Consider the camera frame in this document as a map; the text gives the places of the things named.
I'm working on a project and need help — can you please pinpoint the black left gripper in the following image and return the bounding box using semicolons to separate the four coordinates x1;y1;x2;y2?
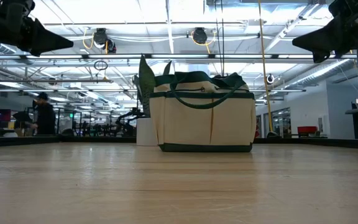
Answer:
0;12;75;58

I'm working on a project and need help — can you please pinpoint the cream canvas green-trim gardening bag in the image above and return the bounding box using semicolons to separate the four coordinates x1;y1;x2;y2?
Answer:
149;70;257;153

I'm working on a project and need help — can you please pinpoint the person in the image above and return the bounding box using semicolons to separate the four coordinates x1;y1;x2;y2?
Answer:
31;92;57;136

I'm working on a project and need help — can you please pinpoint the red seat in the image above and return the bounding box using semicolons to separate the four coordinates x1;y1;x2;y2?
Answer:
297;126;318;134

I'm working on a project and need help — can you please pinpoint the green plant in white pot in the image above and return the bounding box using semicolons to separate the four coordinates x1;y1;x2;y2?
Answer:
132;55;174;147

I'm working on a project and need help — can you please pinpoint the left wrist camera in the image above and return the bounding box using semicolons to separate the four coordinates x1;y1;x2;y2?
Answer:
0;0;36;19

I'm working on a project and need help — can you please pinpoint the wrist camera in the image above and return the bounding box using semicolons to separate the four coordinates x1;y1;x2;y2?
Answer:
0;0;36;19
328;0;358;18

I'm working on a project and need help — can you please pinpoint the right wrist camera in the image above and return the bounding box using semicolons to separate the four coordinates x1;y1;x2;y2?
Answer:
328;0;358;18

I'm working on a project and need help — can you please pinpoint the black hanging cable ring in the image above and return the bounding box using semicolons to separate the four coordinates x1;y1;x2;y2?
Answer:
93;59;109;71

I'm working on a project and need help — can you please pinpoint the long yellow cable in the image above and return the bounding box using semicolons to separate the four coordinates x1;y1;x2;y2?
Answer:
257;0;279;138

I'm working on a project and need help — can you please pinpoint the black metal table frame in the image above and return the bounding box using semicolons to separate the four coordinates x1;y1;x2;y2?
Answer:
0;135;358;149

